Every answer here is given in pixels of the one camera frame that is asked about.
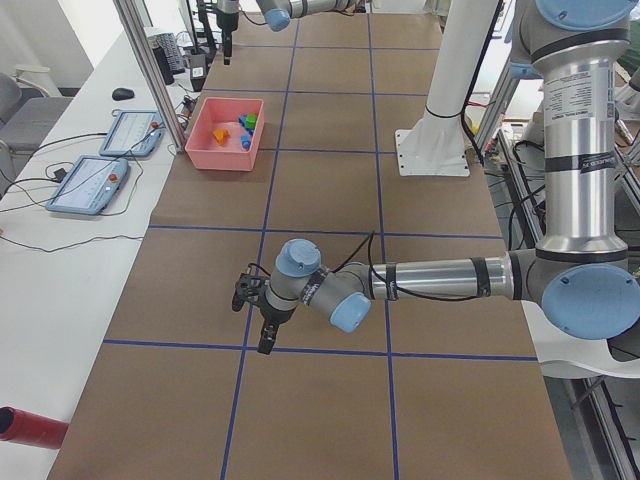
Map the aluminium side frame rack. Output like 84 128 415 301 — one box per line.
474 34 639 479

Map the white chair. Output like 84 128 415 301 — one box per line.
521 301 639 379

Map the orange block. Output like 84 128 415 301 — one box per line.
212 129 230 146

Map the near teach pendant tablet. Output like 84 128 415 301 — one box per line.
45 155 129 216

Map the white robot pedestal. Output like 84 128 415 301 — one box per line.
395 0 500 177

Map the red bottle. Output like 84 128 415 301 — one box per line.
1 406 69 450

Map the teach pendant tablet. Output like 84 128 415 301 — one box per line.
45 155 129 216
99 110 164 157

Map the black keyboard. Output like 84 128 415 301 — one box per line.
148 33 186 74

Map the grey office chair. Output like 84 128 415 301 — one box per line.
1 64 72 177

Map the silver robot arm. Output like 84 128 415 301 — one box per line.
214 0 358 65
231 1 639 354

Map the long blue block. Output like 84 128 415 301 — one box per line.
238 114 258 136

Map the green block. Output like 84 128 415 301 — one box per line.
244 114 257 130

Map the black computer mouse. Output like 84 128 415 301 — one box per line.
111 87 135 101

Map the far teach pendant tablet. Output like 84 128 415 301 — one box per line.
99 110 164 157

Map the aluminium frame post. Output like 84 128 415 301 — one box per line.
113 0 186 153

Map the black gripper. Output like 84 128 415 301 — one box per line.
219 14 236 65
231 273 290 355

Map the pink plastic box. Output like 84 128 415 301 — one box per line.
185 97 265 172

